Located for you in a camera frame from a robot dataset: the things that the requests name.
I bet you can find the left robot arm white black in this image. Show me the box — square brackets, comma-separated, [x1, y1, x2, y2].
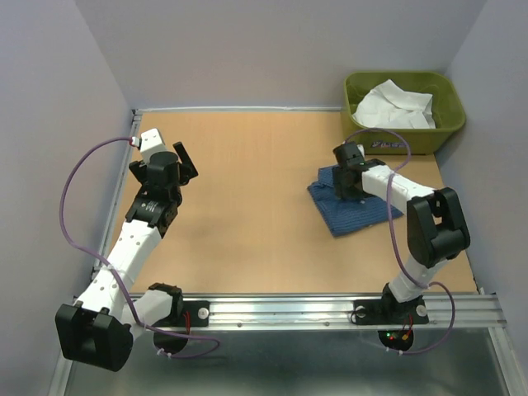
[55, 138, 198, 371]

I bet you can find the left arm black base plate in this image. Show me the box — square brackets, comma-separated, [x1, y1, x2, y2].
[153, 300, 210, 357]

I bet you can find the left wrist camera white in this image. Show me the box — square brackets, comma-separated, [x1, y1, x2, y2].
[130, 128, 167, 163]

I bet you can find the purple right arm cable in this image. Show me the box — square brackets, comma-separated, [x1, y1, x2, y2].
[342, 128, 457, 356]

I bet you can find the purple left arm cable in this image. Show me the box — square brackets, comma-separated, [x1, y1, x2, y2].
[59, 136, 221, 359]

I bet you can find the blue plaid long sleeve shirt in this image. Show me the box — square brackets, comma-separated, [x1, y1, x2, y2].
[307, 167, 389, 238]

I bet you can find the white cloth in bin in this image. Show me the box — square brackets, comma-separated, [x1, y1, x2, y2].
[352, 79, 436, 130]

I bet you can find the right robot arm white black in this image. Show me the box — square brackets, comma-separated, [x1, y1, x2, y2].
[332, 142, 470, 322]

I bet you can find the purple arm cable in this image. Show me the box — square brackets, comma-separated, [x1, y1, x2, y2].
[59, 136, 221, 359]
[342, 128, 457, 356]

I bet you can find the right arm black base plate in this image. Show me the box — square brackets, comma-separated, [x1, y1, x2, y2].
[350, 296, 429, 352]

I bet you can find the green plastic bin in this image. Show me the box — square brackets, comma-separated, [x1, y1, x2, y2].
[341, 71, 466, 154]

